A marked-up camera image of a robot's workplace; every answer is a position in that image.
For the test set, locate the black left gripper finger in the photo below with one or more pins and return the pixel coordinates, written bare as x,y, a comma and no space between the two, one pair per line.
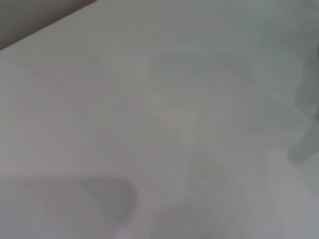
307,149

